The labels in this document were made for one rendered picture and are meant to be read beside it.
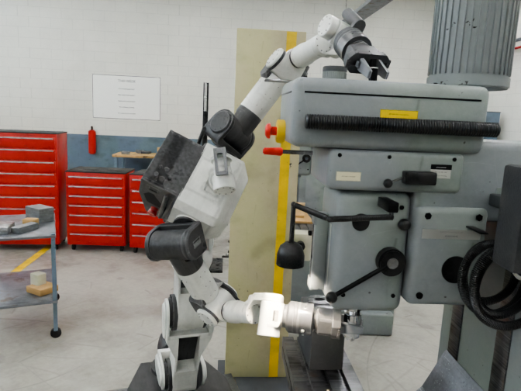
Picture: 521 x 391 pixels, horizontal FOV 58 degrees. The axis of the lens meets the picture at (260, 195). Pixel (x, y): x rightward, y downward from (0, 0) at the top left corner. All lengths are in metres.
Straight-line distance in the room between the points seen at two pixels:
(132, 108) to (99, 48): 1.35
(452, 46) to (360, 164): 0.37
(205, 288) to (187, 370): 0.65
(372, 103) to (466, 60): 0.26
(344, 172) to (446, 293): 0.41
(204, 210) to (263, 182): 1.56
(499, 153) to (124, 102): 9.54
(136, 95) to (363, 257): 9.40
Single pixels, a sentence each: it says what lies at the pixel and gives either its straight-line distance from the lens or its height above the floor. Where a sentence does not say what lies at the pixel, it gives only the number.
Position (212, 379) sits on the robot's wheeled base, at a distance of 2.37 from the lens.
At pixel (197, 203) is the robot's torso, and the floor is 1.52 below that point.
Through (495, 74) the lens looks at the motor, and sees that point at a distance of 1.29.
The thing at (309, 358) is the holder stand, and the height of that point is 0.96.
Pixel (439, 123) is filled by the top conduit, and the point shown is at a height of 1.80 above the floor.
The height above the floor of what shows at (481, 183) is 1.66.
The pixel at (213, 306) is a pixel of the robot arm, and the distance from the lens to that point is 1.55.
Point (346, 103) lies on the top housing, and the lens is 1.12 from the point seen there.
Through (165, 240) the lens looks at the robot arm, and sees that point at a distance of 1.40.
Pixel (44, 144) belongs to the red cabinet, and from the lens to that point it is 6.20.
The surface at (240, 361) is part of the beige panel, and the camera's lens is 3.37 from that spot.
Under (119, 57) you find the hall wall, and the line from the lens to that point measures 10.51.
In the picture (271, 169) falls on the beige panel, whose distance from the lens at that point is 2.97.
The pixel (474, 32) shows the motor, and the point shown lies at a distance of 1.28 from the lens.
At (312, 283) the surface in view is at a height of 1.36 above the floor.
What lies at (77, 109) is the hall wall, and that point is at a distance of 10.68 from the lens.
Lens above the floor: 1.80
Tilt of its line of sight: 10 degrees down
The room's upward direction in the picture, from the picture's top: 3 degrees clockwise
